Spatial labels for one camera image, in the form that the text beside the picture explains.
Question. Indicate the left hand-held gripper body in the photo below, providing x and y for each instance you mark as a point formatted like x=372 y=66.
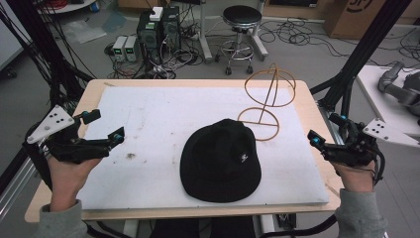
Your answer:
x=51 y=125

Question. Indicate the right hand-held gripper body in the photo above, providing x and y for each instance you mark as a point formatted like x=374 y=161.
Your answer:
x=358 y=147

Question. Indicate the person's right hand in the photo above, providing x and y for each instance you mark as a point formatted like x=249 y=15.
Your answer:
x=356 y=177

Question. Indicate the person's left hand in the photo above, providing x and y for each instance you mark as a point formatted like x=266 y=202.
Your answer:
x=67 y=180

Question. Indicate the white side table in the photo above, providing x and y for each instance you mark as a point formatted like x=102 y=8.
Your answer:
x=373 y=89

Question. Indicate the white foam mat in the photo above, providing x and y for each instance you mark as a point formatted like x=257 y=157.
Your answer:
x=148 y=172

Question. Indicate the grey bench power supply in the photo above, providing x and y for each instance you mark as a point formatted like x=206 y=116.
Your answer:
x=131 y=48
x=119 y=48

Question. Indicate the clear plastic sheet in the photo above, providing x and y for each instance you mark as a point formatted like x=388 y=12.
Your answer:
x=84 y=31

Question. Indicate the black computer tower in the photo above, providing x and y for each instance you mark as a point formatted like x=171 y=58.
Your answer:
x=148 y=36
x=171 y=26

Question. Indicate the black bucket hat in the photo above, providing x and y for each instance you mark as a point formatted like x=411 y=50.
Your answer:
x=219 y=163

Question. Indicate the brown cardboard box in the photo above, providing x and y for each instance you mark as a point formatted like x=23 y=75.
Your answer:
x=366 y=18

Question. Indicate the white desk leg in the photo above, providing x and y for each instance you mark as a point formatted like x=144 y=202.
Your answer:
x=259 y=43
x=205 y=33

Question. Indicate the small white box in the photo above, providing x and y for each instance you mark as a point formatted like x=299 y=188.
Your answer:
x=156 y=14

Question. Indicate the black round swivel stool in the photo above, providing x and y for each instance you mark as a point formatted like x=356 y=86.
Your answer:
x=242 y=16

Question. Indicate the silver aluminium rail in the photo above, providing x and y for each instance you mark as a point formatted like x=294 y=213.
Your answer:
x=329 y=125
x=15 y=188

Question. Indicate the black metal truss frame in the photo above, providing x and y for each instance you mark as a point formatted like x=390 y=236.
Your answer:
x=366 y=49
x=39 y=49

